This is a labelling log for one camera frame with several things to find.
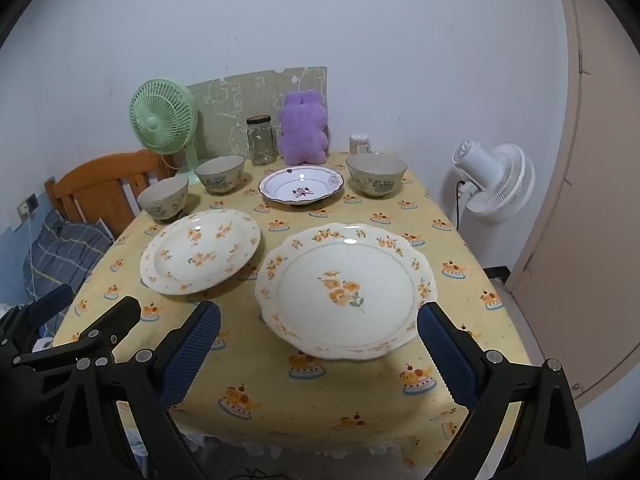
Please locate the red-rimmed white plate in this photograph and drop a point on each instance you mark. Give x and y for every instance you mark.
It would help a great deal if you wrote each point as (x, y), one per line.
(300, 182)

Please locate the beige door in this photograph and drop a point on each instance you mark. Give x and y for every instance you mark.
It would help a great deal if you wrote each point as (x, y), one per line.
(590, 210)

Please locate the yellow printed tablecloth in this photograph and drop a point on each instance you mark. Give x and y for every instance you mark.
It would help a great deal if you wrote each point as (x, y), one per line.
(260, 375)

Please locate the round orange-flower plate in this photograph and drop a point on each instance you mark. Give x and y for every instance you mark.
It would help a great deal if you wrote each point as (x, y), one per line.
(200, 255)

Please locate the patterned grey-green board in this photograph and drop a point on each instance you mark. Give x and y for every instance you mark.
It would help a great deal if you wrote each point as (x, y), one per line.
(225, 110)

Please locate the wall socket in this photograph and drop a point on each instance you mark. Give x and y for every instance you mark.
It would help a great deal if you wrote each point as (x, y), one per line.
(27, 206)

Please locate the white standing fan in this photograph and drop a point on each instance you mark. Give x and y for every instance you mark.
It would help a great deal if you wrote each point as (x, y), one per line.
(500, 185)

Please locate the wooden bed headboard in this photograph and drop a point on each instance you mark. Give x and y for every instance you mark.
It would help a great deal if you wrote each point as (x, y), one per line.
(100, 185)

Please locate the purple plush toy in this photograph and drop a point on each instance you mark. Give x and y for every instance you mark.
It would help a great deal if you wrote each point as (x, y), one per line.
(300, 130)

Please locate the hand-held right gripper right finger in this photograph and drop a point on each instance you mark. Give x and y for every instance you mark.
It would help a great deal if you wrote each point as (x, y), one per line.
(447, 360)

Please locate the cotton swab container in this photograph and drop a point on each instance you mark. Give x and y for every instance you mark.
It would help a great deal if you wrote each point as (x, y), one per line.
(359, 142)

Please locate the glass jar with dark lid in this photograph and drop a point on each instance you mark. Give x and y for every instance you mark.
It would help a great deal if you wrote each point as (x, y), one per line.
(261, 142)

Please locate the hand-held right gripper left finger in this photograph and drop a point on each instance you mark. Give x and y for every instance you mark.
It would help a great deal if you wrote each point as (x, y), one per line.
(192, 355)

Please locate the green table fan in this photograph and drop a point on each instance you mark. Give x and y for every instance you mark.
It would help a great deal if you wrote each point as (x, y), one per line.
(162, 120)

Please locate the floral ceramic bowl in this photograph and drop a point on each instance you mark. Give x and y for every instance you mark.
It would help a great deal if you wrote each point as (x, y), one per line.
(162, 205)
(375, 182)
(220, 180)

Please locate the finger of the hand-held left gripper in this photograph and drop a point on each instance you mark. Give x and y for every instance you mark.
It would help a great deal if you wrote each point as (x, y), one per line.
(50, 302)
(120, 312)

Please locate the grey plaid pillow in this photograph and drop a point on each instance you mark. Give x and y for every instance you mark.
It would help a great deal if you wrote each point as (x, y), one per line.
(65, 255)

